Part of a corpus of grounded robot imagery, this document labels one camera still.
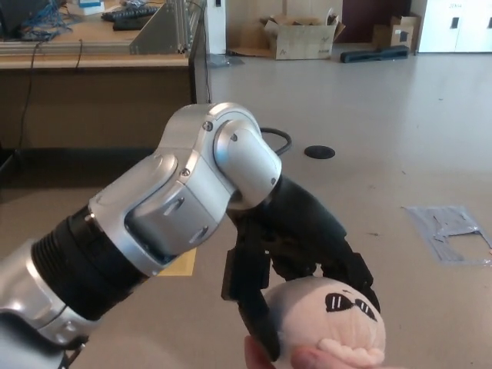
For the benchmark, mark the black round floor cap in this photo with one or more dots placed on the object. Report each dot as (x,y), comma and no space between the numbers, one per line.
(320,151)

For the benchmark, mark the white locker cabinet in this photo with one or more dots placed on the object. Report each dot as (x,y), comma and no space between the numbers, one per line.
(461,23)

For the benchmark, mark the grey metal frame bracket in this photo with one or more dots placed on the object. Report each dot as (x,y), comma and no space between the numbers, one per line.
(161,34)

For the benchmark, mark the grey tape floor patch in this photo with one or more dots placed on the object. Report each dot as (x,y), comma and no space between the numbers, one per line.
(426,223)

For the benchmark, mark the black keyboard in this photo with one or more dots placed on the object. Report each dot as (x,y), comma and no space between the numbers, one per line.
(130,13)

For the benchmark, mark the flat black device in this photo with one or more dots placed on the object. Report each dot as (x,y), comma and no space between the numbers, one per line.
(128,25)

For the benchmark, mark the pink plush dumpling with sunglasses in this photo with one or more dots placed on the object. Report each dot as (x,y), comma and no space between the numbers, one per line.
(346,330)

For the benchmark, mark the wooden desk with dark panels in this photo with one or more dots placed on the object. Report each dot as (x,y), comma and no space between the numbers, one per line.
(96,96)

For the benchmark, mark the yellow paper sheet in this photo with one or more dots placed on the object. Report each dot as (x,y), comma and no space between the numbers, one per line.
(182,267)

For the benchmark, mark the long black foam case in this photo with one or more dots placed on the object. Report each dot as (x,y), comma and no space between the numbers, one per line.
(369,54)

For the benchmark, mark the aluminium extrusion rail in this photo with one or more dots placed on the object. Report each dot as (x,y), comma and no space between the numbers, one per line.
(61,48)

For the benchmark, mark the white box with marker tag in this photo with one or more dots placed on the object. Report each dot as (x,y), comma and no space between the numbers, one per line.
(90,7)

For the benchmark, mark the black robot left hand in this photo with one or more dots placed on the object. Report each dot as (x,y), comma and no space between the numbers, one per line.
(303,227)

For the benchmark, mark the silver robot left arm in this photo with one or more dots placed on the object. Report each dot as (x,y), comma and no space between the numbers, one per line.
(184,173)

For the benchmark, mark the black monitor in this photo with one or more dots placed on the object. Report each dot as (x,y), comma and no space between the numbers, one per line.
(15,15)

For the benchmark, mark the small cardboard box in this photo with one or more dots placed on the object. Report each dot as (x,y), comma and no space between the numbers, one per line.
(396,34)

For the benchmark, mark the person's bare hand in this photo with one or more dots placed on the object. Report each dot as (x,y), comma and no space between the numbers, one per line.
(255,353)

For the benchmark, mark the dark maroon door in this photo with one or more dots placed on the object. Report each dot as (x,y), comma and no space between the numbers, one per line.
(369,19)

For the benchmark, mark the white wall panel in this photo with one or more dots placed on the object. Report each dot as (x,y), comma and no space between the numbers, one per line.
(217,30)

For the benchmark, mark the large open cardboard box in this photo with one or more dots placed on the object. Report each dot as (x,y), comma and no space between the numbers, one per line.
(303,42)

